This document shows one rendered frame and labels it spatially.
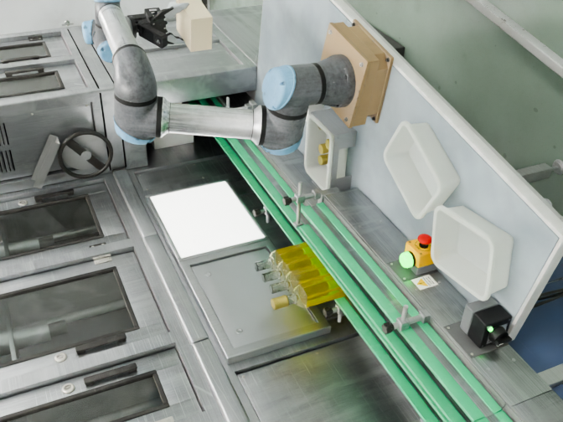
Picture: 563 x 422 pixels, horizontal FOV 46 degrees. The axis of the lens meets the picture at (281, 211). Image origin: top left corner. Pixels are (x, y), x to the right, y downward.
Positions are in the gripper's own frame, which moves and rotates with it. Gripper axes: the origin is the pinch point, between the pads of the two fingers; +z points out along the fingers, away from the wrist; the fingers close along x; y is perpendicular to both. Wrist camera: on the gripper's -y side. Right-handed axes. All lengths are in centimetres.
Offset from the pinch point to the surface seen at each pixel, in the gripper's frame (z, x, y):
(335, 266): 16, 32, -92
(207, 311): -20, 53, -80
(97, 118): -32, 45, 16
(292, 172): 26, 41, -40
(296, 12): 35.5, -5.4, -9.9
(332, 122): 31, 11, -52
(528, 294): 37, -1, -138
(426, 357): 16, 18, -136
